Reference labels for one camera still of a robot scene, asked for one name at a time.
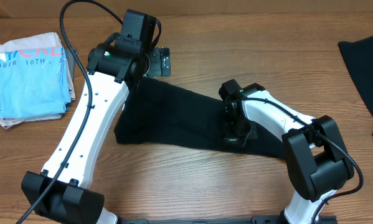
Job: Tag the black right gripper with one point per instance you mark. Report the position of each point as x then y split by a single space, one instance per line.
229 137

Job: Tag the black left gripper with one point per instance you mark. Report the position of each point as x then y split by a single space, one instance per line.
159 65

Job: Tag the black t-shirt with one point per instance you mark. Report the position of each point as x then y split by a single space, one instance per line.
158 112

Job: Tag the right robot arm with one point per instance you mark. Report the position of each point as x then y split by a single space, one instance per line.
316 157

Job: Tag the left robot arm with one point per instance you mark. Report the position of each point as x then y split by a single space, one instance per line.
61 190

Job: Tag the beige folded t-shirt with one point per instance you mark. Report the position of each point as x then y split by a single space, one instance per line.
46 40

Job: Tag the light blue folded t-shirt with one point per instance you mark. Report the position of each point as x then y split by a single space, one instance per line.
33 82

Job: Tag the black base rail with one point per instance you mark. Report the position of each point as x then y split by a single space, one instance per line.
189 221

